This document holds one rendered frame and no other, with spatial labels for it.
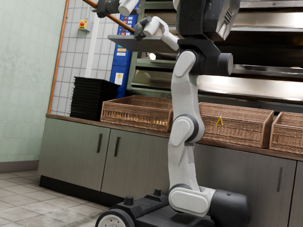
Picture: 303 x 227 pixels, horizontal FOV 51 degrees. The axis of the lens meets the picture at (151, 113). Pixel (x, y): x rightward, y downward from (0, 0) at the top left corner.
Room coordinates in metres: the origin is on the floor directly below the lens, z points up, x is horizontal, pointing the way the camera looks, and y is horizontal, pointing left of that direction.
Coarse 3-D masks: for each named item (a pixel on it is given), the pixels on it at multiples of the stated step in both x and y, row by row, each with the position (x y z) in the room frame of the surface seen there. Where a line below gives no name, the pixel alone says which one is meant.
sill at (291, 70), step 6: (138, 60) 2.82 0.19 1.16; (144, 60) 2.80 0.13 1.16; (150, 60) 2.77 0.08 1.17; (156, 60) 2.75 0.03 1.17; (162, 60) 2.72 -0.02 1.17; (168, 60) 2.70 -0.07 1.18; (234, 66) 2.46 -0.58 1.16; (240, 66) 2.44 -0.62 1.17; (246, 66) 2.42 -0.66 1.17; (252, 66) 2.40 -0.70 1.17; (258, 66) 2.39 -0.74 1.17; (264, 66) 2.37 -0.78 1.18; (282, 72) 2.31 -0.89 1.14; (288, 72) 2.30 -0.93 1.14; (294, 72) 2.28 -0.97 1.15; (300, 72) 2.26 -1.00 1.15
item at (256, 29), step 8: (160, 32) 2.64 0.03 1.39; (176, 32) 2.57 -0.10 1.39; (232, 32) 2.37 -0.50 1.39; (240, 32) 2.34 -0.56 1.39; (248, 32) 2.31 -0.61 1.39; (256, 32) 2.29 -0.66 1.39; (264, 32) 2.26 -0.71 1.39; (272, 32) 2.23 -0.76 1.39; (280, 32) 2.21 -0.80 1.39; (288, 32) 2.19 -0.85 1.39; (296, 32) 2.16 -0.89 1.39; (232, 40) 2.48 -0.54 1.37; (240, 40) 2.45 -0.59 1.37; (248, 40) 2.42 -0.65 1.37; (256, 40) 2.39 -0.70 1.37; (264, 40) 2.36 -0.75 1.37; (272, 40) 2.34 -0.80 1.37; (280, 40) 2.31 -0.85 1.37; (288, 40) 2.29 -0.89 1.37; (296, 40) 2.26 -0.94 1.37
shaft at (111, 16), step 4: (84, 0) 1.64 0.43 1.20; (88, 0) 1.66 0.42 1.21; (92, 0) 1.69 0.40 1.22; (88, 4) 1.68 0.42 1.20; (92, 4) 1.69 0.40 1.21; (96, 4) 1.72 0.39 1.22; (96, 8) 1.73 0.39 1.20; (108, 16) 1.84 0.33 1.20; (112, 16) 1.86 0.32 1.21; (112, 20) 1.90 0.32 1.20; (116, 20) 1.91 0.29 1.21; (120, 20) 1.95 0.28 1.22; (120, 24) 1.96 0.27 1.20; (124, 24) 1.99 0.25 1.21; (124, 28) 2.03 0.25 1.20; (128, 28) 2.04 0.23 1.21; (132, 28) 2.08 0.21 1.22; (132, 32) 2.10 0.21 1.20
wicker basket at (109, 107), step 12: (132, 96) 2.76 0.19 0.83; (144, 96) 2.76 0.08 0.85; (108, 108) 2.37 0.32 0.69; (120, 108) 2.32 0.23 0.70; (132, 108) 2.28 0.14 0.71; (144, 108) 2.24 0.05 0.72; (156, 108) 2.68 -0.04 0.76; (168, 108) 2.64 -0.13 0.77; (108, 120) 2.36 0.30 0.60; (120, 120) 2.32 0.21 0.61; (132, 120) 2.28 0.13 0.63; (156, 120) 2.19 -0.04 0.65; (168, 120) 2.15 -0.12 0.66; (168, 132) 2.17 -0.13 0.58
